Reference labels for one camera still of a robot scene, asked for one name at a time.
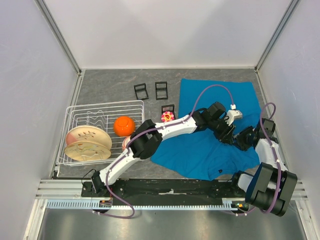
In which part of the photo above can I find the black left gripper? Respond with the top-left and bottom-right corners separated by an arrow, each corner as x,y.
208,117 -> 236,147

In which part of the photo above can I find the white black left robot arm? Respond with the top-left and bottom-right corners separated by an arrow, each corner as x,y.
91,102 -> 243,197

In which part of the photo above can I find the cream floral plate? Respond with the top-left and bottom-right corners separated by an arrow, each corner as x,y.
64,140 -> 111,162

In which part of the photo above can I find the orange bowl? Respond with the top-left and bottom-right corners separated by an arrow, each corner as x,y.
113,116 -> 136,137

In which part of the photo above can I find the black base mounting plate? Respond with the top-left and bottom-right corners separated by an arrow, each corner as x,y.
81,178 -> 251,200

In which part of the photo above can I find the black frame stand left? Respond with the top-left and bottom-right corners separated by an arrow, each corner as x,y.
133,83 -> 149,101

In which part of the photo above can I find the black frame stand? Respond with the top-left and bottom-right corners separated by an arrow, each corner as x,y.
133,83 -> 149,101
155,81 -> 168,100
161,104 -> 175,113

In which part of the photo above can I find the white wire dish rack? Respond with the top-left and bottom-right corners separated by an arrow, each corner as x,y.
56,100 -> 145,166

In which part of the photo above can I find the pink beige floral plate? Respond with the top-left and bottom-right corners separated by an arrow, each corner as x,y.
65,125 -> 112,150

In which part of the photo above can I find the black frame stand middle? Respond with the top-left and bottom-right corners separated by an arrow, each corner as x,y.
155,81 -> 168,100

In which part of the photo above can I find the black frame stand near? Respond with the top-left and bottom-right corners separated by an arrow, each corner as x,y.
161,104 -> 175,113

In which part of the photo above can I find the pink flower smiley brooch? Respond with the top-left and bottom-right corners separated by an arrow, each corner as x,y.
161,111 -> 175,123

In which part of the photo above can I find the slotted cable duct rail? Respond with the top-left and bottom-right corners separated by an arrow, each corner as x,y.
46,198 -> 239,211

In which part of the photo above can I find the blue t-shirt garment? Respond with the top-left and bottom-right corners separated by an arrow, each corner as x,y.
151,78 -> 261,181

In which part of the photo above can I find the white red patterned bowl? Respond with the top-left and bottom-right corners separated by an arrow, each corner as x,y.
122,136 -> 131,151

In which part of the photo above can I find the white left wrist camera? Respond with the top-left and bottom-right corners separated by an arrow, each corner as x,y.
225,104 -> 243,126

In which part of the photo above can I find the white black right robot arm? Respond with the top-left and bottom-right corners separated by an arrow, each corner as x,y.
229,118 -> 298,217

